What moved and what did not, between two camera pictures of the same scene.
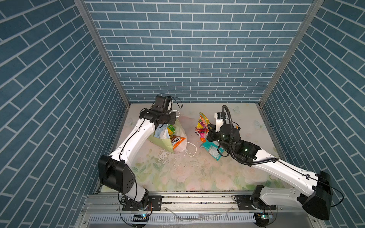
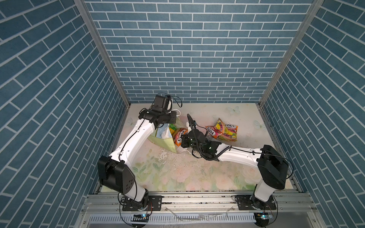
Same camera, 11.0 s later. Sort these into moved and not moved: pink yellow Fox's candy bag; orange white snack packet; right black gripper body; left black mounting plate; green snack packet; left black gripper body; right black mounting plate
Moved: orange white snack packet; pink yellow Fox's candy bag; right black gripper body
Not moved: green snack packet; left black mounting plate; left black gripper body; right black mounting plate
